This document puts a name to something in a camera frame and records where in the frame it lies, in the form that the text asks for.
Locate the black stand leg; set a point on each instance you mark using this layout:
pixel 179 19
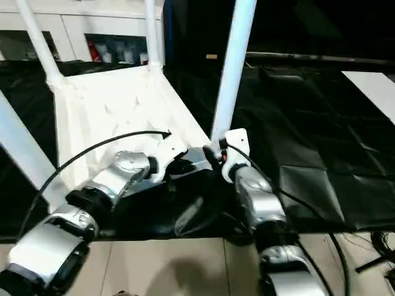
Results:
pixel 375 265

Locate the black table mat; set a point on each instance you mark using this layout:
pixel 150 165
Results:
pixel 308 138

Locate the white plastic table top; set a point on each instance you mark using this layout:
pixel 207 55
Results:
pixel 123 105

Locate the white sideboard cabinet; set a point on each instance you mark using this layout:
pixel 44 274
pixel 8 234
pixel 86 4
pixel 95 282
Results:
pixel 77 18

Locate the grey metal bar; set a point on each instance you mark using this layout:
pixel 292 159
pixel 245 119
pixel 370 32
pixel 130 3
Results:
pixel 308 58

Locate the black case with yellow label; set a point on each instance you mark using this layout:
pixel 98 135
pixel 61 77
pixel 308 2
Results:
pixel 197 31

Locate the white plastic table leg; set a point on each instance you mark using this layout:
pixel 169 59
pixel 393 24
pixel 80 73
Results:
pixel 234 68
pixel 40 43
pixel 152 34
pixel 24 148

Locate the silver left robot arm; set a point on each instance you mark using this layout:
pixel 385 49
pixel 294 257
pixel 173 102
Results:
pixel 117 182

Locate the white flat board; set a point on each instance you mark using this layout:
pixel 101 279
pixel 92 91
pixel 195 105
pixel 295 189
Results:
pixel 373 92

